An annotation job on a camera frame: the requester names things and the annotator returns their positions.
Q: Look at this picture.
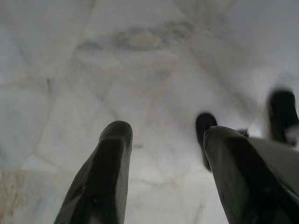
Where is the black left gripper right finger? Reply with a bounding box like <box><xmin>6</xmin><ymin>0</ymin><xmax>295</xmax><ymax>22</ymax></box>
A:
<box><xmin>203</xmin><ymin>125</ymin><xmax>299</xmax><ymax>224</ymax></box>

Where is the black robot left foot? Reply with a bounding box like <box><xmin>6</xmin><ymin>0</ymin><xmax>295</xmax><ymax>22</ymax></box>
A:
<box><xmin>195</xmin><ymin>112</ymin><xmax>218</xmax><ymax>173</ymax></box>

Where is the black robot foot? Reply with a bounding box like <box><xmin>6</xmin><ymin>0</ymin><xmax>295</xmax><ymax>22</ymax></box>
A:
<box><xmin>267</xmin><ymin>88</ymin><xmax>299</xmax><ymax>146</ymax></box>
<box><xmin>195</xmin><ymin>112</ymin><xmax>218</xmax><ymax>173</ymax></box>

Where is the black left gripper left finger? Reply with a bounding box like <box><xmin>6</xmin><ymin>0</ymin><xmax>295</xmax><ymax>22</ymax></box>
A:
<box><xmin>53</xmin><ymin>120</ymin><xmax>134</xmax><ymax>224</ymax></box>

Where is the black robot right foot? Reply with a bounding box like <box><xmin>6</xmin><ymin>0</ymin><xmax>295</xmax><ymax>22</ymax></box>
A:
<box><xmin>267</xmin><ymin>88</ymin><xmax>299</xmax><ymax>146</ymax></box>

